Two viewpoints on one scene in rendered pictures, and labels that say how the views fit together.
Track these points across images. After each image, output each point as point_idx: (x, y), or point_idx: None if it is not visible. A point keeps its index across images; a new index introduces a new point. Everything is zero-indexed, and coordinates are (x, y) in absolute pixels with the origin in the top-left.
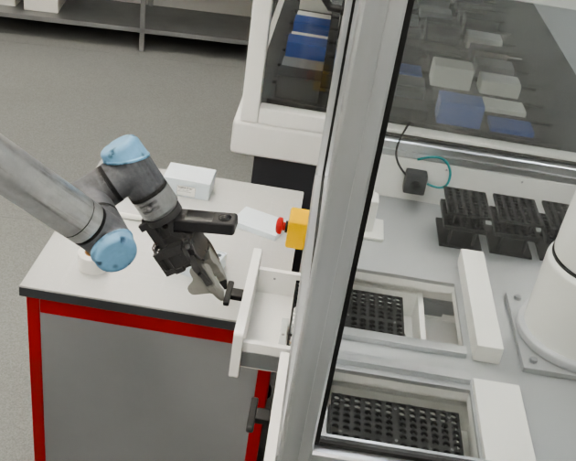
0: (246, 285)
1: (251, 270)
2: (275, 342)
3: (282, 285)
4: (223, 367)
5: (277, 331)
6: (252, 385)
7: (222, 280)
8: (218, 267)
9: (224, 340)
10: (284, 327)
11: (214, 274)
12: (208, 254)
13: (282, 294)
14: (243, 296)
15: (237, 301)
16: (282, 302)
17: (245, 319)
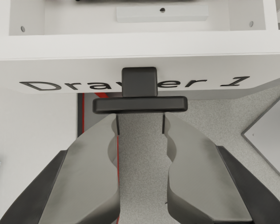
0: (136, 53)
1: (54, 49)
2: (171, 26)
3: (31, 19)
4: (92, 123)
5: (143, 26)
6: (96, 97)
7: (116, 126)
8: (106, 143)
9: (83, 125)
10: (143, 10)
11: (116, 153)
12: (98, 214)
13: (43, 29)
14: (190, 52)
15: (33, 116)
16: (63, 27)
17: None
